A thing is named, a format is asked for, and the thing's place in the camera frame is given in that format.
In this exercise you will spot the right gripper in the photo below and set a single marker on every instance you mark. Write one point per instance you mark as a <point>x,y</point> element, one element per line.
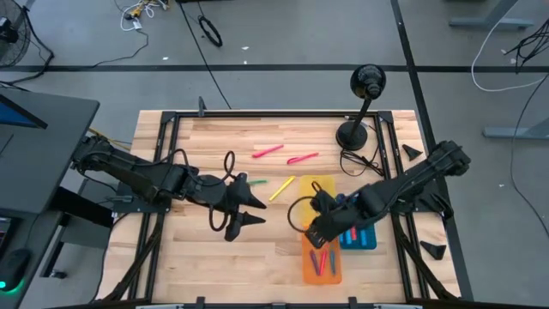
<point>334,221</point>

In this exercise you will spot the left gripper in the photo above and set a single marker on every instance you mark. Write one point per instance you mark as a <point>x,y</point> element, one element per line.
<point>214,193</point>

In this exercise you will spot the green marker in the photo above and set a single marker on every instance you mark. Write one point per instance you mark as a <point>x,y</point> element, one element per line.
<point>258,182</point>

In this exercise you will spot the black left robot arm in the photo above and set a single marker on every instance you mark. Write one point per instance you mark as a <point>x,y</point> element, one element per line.
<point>141,176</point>

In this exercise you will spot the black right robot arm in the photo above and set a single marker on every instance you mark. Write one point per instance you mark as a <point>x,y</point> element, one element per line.
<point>412,180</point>

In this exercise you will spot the yellow marker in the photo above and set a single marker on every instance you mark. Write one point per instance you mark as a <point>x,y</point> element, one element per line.
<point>281,188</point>

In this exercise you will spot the yellow translucent bin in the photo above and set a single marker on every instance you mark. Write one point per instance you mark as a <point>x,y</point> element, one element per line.
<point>328,182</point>

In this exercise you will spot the blue plastic bin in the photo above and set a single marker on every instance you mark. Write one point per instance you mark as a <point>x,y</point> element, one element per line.
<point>371,242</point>

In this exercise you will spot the orange translucent bin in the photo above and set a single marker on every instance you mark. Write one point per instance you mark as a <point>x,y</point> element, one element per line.
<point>321,278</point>

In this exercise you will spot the pink marker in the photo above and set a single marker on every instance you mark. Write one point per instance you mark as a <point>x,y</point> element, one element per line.
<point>302,158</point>
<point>267,151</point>

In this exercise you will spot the black table clamp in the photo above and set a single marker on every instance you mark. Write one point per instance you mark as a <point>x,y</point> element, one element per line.
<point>200,301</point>
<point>352,301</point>

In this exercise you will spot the black desk lamp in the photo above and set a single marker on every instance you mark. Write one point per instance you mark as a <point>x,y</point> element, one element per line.
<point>367,79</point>

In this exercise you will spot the black desk base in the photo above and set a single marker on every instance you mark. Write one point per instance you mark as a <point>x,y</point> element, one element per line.
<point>81,206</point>

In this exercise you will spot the grey table foot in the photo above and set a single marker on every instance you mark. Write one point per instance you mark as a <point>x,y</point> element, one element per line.
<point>514,132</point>
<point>489,22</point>

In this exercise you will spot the dark grey desk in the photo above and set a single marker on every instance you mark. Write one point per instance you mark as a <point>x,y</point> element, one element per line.
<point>51,163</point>

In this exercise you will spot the black computer mouse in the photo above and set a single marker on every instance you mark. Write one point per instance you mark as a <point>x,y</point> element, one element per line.
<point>13,268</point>

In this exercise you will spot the monitor with blue screen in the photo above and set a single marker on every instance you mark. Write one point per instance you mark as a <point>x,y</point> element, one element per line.
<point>17,116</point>

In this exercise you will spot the black floor fan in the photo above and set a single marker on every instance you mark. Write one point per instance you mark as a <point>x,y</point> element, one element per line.
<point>13,38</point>

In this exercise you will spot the black triangular bracket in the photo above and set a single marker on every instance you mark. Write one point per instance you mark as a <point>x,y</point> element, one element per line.
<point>433,250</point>
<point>412,151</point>

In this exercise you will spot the black frame clip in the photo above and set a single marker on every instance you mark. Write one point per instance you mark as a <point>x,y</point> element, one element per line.
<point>201,106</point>

